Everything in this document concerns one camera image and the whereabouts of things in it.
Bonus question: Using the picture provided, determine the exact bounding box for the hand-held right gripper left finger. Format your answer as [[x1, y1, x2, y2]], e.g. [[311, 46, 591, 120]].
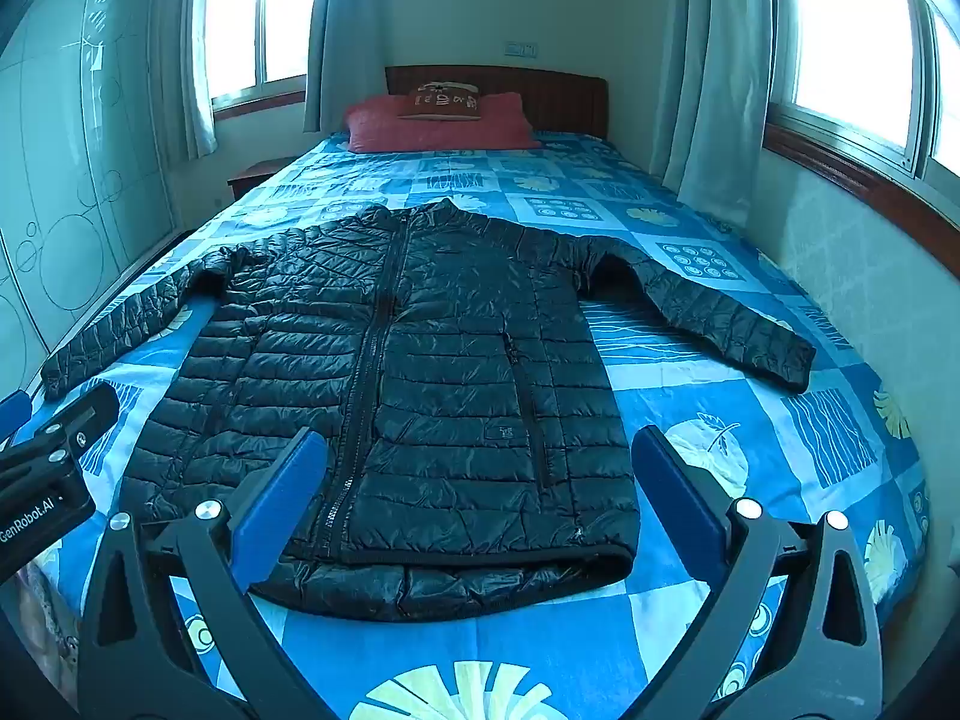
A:
[[79, 426, 332, 720]]

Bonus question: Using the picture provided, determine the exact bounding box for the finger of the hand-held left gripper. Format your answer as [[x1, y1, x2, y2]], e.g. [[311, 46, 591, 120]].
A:
[[0, 390, 32, 442], [0, 384, 119, 475]]

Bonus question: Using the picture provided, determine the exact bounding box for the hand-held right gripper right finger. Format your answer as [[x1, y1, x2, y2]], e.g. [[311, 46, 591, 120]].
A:
[[630, 426, 886, 720]]

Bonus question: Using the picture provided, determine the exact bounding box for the black puffer jacket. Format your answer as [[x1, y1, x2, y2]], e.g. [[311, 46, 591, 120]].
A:
[[41, 197, 817, 601]]

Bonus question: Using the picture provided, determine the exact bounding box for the blue patterned bed sheet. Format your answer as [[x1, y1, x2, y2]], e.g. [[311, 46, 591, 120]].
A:
[[15, 127, 931, 720]]

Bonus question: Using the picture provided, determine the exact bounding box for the wardrobe with circle pattern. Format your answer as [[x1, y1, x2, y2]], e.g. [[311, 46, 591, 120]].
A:
[[0, 0, 186, 391]]

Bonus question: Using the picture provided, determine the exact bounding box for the wooden nightstand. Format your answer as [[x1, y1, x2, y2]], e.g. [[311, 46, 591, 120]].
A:
[[227, 156, 301, 202]]

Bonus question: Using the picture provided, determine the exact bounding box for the wooden window sill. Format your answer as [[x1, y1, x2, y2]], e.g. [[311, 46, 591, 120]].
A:
[[761, 120, 960, 278], [212, 90, 308, 119]]

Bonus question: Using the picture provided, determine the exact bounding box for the short white curtain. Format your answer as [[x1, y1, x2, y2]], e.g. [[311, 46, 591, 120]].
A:
[[178, 0, 220, 160]]

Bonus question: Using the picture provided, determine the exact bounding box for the red pillow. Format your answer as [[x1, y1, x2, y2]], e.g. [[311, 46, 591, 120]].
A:
[[345, 92, 541, 155]]

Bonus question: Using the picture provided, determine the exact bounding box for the long grey curtain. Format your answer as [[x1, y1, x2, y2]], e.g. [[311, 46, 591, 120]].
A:
[[649, 0, 773, 226], [304, 0, 406, 134]]

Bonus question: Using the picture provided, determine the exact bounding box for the small brown printed cushion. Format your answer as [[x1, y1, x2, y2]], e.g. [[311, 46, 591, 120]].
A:
[[397, 82, 482, 122]]

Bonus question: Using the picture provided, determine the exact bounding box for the wooden headboard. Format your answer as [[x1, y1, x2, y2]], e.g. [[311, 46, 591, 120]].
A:
[[385, 65, 608, 140]]

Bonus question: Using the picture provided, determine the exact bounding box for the bright window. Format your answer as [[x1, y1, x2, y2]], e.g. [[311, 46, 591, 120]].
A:
[[206, 0, 325, 110], [771, 0, 960, 181]]

